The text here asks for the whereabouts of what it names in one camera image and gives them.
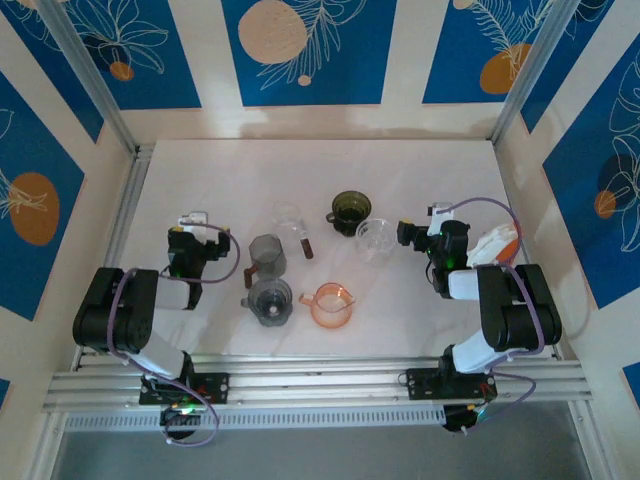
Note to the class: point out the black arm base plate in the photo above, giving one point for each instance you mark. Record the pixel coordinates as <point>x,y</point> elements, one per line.
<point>420,384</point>
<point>215,387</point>

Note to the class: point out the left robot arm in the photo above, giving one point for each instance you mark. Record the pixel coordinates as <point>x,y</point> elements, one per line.
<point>115,310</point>

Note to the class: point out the grey coffee dripper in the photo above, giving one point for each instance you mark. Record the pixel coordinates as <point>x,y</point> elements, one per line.
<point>272,310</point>

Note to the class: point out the black connector unit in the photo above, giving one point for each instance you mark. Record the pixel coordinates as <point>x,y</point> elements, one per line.
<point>457,419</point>
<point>177,419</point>

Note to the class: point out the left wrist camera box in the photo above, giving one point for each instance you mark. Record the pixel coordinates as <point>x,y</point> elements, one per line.
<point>195,220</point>

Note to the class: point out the clear coffee dripper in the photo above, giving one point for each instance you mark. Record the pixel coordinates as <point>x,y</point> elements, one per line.
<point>374,240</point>

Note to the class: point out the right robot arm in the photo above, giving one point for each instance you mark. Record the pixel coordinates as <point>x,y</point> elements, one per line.
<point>520,310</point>

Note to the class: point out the green coffee dripper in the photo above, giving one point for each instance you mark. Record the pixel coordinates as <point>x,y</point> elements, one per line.
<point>350,207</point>

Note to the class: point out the aluminium mounting rail beam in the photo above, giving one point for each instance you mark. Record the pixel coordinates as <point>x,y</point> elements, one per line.
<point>320,380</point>

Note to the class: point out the aluminium frame post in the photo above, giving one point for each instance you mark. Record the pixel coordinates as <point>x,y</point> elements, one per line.
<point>525,75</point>
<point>85,65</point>

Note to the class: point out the orange coffee dripper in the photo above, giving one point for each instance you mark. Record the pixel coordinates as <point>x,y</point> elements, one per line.
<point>332,312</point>

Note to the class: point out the coffee filter pack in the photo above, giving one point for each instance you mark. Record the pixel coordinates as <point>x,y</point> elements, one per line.
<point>487,245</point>

